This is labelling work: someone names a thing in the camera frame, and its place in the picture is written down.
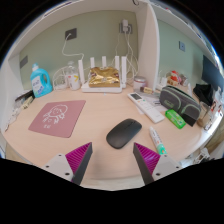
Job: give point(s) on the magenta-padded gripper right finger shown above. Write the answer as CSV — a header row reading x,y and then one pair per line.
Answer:
x,y
149,157

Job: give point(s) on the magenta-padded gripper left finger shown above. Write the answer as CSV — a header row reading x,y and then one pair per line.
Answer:
x,y
77,156

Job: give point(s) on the black computer mouse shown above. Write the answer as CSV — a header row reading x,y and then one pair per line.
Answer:
x,y
123,133

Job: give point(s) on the pink printed mouse pad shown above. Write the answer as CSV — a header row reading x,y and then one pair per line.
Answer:
x,y
58,118

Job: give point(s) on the white and green tube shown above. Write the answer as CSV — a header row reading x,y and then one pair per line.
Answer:
x,y
157,140

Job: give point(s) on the green tissue pack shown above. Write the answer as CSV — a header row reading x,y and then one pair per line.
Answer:
x,y
175,118

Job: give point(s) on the white remote control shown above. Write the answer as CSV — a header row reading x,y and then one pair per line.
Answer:
x,y
146,107

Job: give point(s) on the grey zip pencil case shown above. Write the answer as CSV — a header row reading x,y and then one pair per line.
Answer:
x,y
178,101

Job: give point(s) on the white router with antennas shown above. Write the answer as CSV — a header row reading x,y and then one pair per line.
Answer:
x,y
100,89

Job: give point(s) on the pale yellow small box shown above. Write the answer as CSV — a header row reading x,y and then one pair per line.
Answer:
x,y
27,102

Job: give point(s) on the small jar with pink lid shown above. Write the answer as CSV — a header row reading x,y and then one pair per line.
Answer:
x,y
139,83

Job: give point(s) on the clear bottle with white label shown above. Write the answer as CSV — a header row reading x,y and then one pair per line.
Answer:
x,y
73,80

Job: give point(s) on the dark printed packet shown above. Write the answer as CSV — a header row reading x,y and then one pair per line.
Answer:
x,y
24,95

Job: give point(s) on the blue detergent bottle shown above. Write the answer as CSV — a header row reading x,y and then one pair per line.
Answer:
x,y
40,83

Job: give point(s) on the gold foil snack bag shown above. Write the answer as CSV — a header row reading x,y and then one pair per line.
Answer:
x,y
104,77

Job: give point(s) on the red figurine toy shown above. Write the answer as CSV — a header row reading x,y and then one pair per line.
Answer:
x,y
174,77

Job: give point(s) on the black cloth bag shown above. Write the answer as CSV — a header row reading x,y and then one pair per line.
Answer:
x,y
203,93

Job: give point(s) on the black monitor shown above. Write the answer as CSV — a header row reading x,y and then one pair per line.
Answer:
x,y
211,73

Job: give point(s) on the white shelf unit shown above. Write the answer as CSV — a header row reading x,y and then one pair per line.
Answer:
x,y
148,50

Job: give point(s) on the grey socket under charger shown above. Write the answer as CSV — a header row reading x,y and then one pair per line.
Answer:
x,y
130,29

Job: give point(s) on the dark grey wall plate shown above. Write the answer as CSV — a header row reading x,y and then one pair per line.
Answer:
x,y
24,62

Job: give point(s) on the blue-grey wall plate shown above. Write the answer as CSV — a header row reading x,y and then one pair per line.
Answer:
x,y
182,46

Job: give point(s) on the dark grey wall socket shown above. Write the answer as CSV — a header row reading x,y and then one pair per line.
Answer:
x,y
71,34

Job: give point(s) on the white wall charger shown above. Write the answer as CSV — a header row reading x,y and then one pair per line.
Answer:
x,y
125,26

